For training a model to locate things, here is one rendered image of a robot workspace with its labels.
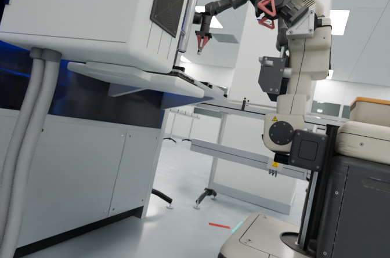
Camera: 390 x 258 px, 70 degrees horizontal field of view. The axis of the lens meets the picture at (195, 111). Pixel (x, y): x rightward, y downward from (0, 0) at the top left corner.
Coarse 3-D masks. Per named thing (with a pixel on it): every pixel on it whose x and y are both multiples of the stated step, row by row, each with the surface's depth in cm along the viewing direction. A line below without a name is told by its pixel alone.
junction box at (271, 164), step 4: (268, 160) 225; (272, 160) 224; (268, 164) 224; (272, 164) 223; (276, 164) 222; (280, 164) 221; (268, 168) 224; (272, 168) 223; (276, 168) 222; (280, 168) 220
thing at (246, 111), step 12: (204, 108) 261; (216, 108) 250; (228, 108) 246; (240, 108) 242; (252, 108) 238; (264, 108) 234; (312, 120) 218; (324, 120) 215; (336, 120) 220; (348, 120) 211
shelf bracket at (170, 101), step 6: (168, 96) 176; (174, 96) 174; (180, 96) 173; (186, 96) 171; (204, 96) 167; (162, 102) 177; (168, 102) 176; (174, 102) 174; (180, 102) 172; (186, 102) 171; (192, 102) 169; (198, 102) 168; (162, 108) 177; (168, 108) 176
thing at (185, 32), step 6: (192, 0) 79; (192, 6) 79; (186, 12) 79; (192, 12) 79; (186, 18) 79; (192, 18) 79; (186, 24) 79; (180, 30) 76; (186, 30) 79; (180, 36) 79; (186, 36) 79; (180, 42) 79; (186, 42) 79; (180, 48) 78; (186, 48) 79
